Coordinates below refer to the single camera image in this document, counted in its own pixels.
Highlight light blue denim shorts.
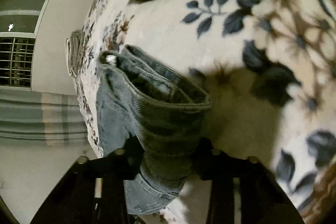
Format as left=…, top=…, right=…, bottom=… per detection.
left=96, top=45, right=211, bottom=215

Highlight green striped curtain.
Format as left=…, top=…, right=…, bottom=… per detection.
left=0, top=0, right=116, bottom=147

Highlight floral bed blanket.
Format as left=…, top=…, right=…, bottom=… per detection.
left=75, top=0, right=335, bottom=223

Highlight folded grey cloth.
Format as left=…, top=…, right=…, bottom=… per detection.
left=65, top=30, right=84, bottom=78

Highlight window with white frame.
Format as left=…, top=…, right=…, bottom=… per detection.
left=0, top=0, right=50, bottom=88

